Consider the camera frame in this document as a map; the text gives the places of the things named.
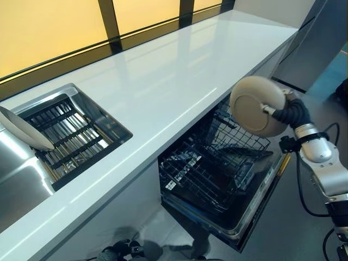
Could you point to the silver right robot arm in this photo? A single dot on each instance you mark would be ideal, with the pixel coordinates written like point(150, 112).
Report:
point(318, 152)

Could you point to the cream round plate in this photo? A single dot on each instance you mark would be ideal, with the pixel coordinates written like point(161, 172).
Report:
point(24, 130)
point(250, 108)

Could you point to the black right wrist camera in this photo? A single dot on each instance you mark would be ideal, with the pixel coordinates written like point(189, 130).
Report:
point(288, 144)

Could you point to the black steel-rod drying rack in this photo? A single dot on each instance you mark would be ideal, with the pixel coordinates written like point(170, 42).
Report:
point(70, 179)

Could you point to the grey tall cabinet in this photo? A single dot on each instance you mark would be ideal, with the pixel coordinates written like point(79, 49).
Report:
point(320, 40)

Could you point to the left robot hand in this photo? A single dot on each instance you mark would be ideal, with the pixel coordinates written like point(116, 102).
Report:
point(117, 253)

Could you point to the stainless steel sink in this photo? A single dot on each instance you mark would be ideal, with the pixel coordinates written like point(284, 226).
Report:
point(16, 174)

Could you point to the open built-in dishwasher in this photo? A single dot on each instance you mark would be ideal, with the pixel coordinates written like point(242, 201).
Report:
point(244, 217)

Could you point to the dark window frame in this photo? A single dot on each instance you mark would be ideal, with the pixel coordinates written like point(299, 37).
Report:
point(110, 21)

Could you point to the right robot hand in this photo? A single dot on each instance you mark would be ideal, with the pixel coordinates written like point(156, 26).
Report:
point(296, 114)

